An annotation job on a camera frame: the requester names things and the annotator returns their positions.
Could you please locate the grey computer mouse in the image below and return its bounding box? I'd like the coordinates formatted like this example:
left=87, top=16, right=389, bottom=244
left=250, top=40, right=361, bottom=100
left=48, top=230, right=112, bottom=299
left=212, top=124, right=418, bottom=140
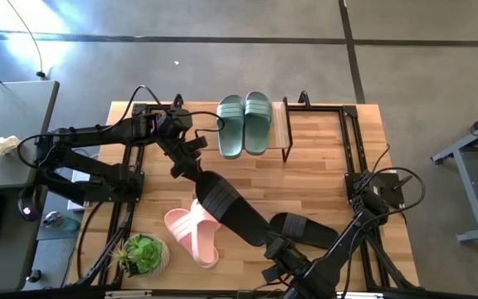
left=41, top=210, right=65, bottom=229

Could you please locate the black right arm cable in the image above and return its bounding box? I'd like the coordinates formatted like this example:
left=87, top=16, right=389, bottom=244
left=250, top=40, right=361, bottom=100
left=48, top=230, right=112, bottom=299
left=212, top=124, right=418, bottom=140
left=349, top=143, right=427, bottom=218

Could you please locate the crumpled white cloth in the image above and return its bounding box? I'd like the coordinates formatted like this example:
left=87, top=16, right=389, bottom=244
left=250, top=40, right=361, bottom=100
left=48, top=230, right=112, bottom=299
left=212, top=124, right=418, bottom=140
left=0, top=135, right=22, bottom=161

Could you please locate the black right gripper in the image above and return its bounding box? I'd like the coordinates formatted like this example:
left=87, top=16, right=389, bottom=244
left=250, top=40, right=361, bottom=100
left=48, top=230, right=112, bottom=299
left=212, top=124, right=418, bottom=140
left=262, top=234, right=311, bottom=287

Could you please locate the grey metal table frame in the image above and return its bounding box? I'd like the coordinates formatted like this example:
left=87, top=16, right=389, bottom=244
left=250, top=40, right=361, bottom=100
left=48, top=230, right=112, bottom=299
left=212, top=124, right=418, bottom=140
left=430, top=103, right=478, bottom=244

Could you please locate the black aluminium rig frame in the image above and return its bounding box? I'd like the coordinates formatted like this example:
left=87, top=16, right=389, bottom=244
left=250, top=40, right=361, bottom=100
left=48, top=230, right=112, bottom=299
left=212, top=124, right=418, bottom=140
left=71, top=90, right=422, bottom=292

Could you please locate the black device with indicator light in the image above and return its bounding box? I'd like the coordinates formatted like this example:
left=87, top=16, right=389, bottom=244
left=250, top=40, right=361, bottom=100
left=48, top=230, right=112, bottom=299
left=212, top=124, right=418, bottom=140
left=16, top=186, right=43, bottom=223

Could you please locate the thin black floor cable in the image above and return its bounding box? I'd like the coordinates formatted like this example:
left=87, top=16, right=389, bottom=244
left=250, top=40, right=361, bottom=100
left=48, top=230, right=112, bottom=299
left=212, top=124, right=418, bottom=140
left=5, top=0, right=47, bottom=81

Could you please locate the wooden shelf with black frame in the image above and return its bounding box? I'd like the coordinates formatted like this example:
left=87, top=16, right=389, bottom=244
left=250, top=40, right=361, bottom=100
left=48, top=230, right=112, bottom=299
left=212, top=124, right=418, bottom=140
left=172, top=93, right=295, bottom=164

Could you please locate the grey desk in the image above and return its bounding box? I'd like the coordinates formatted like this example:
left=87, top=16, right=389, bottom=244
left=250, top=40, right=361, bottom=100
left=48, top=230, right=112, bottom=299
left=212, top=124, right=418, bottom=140
left=0, top=80, right=61, bottom=294

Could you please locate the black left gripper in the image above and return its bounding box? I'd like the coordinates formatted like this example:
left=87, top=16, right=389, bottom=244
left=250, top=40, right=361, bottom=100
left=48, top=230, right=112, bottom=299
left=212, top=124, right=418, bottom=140
left=167, top=139, right=207, bottom=183

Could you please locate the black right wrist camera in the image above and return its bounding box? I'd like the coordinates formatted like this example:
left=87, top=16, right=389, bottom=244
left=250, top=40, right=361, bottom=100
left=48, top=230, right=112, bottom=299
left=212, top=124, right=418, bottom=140
left=261, top=265, right=285, bottom=285

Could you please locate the potted green succulent plant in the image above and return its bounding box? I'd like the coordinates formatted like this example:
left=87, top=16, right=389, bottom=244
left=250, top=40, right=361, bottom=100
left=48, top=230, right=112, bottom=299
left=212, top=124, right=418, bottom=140
left=108, top=233, right=172, bottom=278

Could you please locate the green rubber slide sandal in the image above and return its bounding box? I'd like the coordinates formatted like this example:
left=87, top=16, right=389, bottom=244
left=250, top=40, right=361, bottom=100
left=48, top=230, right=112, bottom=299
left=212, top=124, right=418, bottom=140
left=243, top=91, right=274, bottom=157
left=216, top=94, right=246, bottom=160

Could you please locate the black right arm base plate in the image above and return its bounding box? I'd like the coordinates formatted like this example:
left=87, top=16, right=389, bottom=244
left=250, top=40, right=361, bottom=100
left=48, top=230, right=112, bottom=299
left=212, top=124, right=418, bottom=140
left=344, top=171, right=406, bottom=208

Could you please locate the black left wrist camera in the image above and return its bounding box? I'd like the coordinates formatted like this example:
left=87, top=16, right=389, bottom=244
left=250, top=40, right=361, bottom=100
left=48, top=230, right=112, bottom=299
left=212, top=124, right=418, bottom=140
left=186, top=135, right=209, bottom=153

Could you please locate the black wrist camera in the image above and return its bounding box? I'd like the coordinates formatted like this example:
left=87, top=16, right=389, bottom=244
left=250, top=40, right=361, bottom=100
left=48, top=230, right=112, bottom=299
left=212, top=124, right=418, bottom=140
left=186, top=135, right=209, bottom=153
left=261, top=265, right=285, bottom=285

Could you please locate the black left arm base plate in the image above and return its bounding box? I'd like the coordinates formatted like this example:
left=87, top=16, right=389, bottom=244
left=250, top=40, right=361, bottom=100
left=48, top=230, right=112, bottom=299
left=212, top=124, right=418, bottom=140
left=83, top=171, right=146, bottom=205

